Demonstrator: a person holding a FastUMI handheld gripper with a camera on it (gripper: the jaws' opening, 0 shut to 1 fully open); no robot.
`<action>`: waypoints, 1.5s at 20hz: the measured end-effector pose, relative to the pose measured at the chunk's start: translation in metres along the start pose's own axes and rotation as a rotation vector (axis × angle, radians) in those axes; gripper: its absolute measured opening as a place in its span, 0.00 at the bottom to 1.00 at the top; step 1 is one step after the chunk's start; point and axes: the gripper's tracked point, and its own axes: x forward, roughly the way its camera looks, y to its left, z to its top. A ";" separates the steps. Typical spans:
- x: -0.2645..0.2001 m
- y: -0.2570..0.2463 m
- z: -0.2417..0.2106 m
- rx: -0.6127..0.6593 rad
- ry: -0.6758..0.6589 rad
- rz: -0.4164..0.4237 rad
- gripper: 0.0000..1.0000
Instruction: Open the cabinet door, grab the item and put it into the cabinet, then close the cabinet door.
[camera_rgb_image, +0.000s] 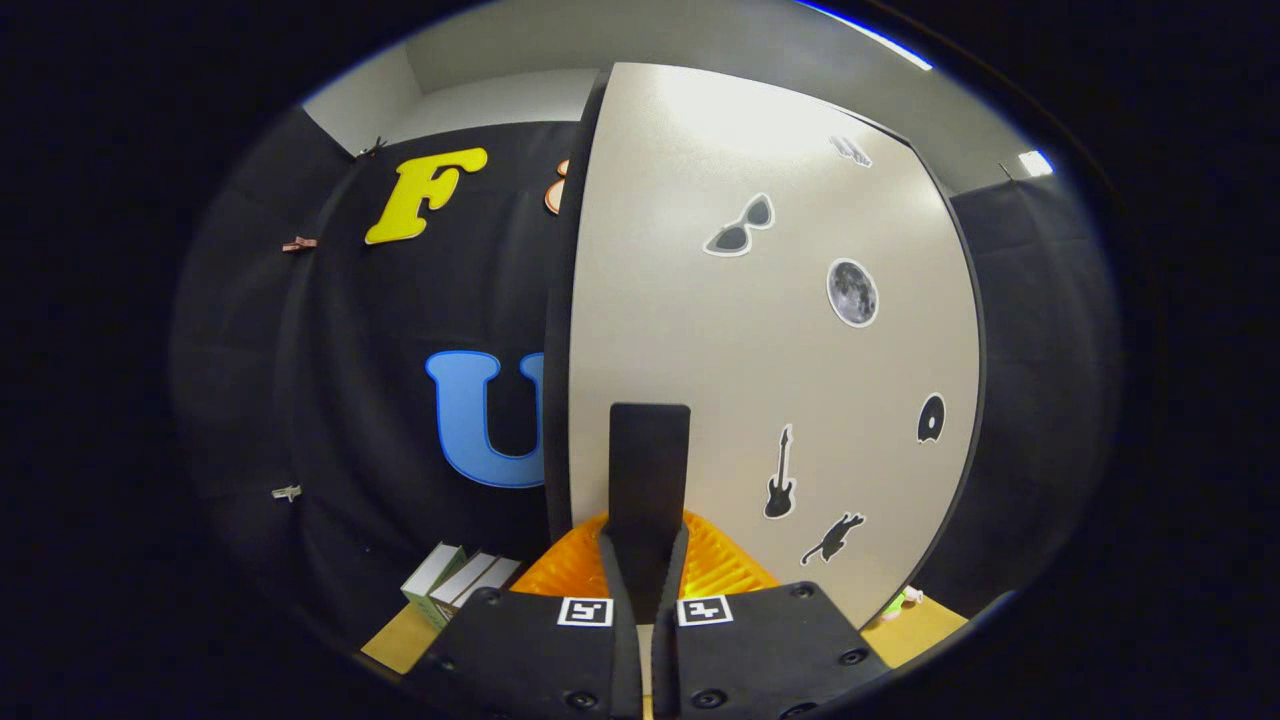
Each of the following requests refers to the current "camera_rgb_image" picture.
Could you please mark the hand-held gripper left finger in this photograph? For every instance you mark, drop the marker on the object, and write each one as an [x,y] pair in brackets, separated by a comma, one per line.
[530,660]

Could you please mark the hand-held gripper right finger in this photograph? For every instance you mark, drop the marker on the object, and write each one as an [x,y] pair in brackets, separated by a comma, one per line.
[760,660]

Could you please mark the green book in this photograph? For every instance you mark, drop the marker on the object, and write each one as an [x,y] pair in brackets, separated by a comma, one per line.
[430,572]

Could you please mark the green and white toy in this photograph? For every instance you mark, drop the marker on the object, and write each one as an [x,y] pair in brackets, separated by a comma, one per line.
[895,603]

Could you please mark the dark grey cabinet body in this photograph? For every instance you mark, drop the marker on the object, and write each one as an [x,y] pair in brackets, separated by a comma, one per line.
[556,400]

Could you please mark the white clip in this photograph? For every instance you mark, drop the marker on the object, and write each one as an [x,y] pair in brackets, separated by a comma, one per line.
[287,493]

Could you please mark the pink clothespin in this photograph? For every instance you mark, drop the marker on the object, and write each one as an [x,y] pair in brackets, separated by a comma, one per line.
[300,244]

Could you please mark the black cloth clip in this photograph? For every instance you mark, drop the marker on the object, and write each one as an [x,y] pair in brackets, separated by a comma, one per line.
[371,148]

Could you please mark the small ceiling light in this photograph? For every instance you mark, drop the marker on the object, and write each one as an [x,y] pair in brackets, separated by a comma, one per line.
[1035,163]

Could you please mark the long ceiling light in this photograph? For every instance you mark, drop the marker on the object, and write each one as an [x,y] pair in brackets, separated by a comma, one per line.
[870,32]

